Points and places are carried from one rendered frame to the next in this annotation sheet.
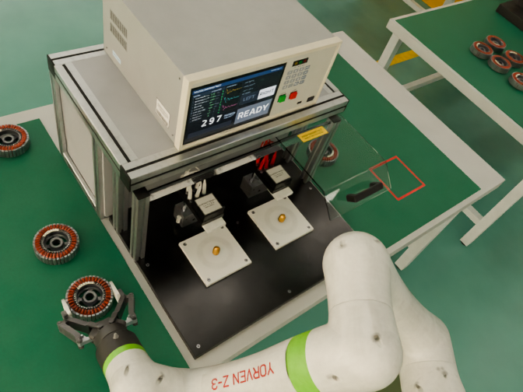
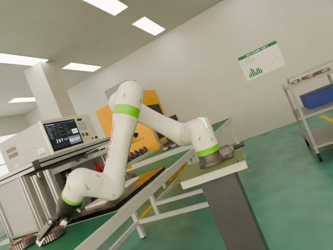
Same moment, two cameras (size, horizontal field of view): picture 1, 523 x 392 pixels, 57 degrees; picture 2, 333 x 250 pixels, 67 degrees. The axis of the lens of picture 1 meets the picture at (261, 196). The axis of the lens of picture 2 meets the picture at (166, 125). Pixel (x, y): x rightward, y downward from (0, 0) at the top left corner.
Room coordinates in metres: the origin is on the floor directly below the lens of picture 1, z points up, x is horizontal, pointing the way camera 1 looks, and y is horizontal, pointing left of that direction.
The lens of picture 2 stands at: (-0.81, -0.04, 1.01)
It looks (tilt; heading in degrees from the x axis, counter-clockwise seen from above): 1 degrees up; 345
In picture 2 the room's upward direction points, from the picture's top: 22 degrees counter-clockwise
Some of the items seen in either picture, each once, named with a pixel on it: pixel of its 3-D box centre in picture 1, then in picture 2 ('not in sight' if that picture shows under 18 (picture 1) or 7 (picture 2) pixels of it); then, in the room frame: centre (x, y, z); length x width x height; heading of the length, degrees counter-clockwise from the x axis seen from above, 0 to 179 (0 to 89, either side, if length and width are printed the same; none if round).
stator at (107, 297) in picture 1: (89, 298); (51, 234); (0.46, 0.31, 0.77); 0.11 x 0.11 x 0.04
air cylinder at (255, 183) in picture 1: (255, 183); not in sight; (0.99, 0.03, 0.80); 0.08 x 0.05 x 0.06; 143
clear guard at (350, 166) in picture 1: (327, 155); (115, 145); (0.98, -0.13, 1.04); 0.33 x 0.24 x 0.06; 53
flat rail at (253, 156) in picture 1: (247, 157); (86, 158); (0.87, 0.07, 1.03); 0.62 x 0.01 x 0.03; 143
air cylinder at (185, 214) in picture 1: (189, 211); (83, 202); (0.80, 0.18, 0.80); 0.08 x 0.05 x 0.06; 143
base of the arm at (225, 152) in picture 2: not in sight; (220, 153); (0.42, -0.58, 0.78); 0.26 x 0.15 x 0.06; 72
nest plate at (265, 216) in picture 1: (280, 221); (124, 184); (0.91, -0.08, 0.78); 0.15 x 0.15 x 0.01; 53
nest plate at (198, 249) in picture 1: (215, 253); (103, 199); (0.71, 0.06, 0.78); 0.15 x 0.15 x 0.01; 53
